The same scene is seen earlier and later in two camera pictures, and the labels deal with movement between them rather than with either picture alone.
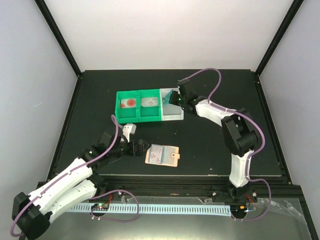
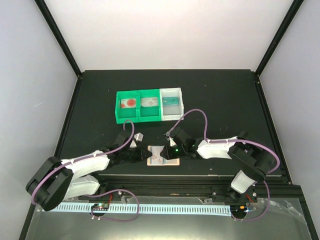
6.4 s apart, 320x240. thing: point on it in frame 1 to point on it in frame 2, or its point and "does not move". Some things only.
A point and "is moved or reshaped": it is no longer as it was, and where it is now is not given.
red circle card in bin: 128,103 does not move
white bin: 169,112 does not move
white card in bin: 149,102 does not move
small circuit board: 100,206 does not move
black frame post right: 283,29 does not move
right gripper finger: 175,98 to 164,153
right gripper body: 183,100 to 176,153
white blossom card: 155,154 does not move
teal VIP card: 166,99 is moved or reshaped
